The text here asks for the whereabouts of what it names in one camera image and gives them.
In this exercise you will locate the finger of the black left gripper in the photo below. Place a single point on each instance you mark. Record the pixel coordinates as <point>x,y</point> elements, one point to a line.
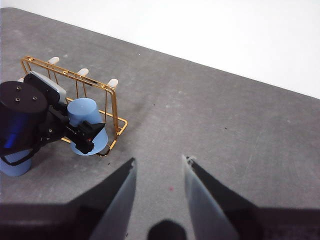
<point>87,128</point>

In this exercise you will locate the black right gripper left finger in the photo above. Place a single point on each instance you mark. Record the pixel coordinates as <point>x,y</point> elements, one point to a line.
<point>75,220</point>

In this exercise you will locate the blue ribbed plastic cup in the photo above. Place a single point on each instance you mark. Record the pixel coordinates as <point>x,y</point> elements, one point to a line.
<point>81,110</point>
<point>15,167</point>

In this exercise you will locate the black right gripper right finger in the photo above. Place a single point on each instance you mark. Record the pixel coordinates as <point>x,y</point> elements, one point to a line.
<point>237,220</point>

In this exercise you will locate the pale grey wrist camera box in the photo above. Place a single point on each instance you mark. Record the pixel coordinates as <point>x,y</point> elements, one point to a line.
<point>50,85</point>

